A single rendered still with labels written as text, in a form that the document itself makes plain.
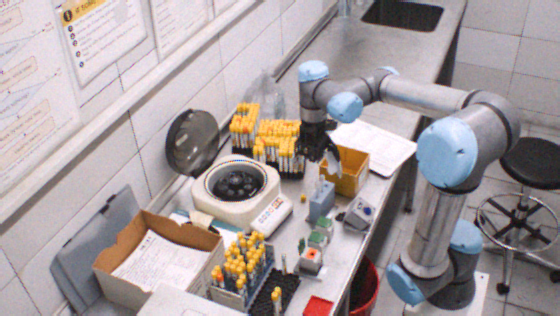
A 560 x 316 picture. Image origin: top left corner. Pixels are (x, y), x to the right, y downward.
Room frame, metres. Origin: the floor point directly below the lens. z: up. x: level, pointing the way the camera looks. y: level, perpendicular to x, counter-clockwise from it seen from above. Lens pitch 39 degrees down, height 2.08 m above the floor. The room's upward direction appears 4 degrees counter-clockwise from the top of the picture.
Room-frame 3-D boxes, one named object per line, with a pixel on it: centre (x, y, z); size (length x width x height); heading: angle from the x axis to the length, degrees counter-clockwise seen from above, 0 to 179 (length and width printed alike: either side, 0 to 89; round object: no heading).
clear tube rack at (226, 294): (0.96, 0.11, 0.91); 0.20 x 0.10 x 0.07; 153
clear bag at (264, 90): (1.79, 0.04, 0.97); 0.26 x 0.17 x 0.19; 169
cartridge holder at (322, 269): (0.98, -0.08, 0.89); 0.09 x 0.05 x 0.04; 63
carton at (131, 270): (0.96, 0.34, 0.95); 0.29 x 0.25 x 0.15; 63
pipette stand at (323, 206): (1.21, -0.13, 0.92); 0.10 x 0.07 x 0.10; 148
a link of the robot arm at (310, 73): (1.17, -0.11, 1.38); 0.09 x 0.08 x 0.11; 31
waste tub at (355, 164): (1.36, -0.22, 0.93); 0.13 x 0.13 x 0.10; 59
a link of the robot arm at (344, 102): (1.09, -0.17, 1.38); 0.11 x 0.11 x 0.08; 31
